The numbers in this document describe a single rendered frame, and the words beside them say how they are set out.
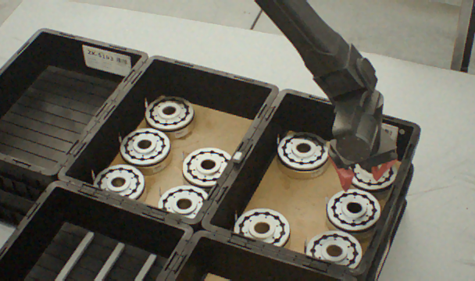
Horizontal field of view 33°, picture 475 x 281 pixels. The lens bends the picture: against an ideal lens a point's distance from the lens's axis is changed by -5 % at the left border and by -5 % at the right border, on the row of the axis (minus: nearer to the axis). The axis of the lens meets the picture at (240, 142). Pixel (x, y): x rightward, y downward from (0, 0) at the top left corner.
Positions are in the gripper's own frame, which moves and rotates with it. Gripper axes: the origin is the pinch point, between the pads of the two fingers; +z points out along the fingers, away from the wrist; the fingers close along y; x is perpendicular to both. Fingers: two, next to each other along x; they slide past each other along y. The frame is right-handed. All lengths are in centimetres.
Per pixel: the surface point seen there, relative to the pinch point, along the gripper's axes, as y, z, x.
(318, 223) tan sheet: -6.5, 11.6, 3.2
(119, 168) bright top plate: -37.5, 7.8, 29.0
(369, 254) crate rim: -5.5, 2.0, -14.3
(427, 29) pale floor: 115, 94, 142
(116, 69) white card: -30, 6, 58
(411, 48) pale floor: 101, 94, 133
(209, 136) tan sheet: -16.9, 10.9, 33.3
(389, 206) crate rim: 2.9, 2.0, -6.1
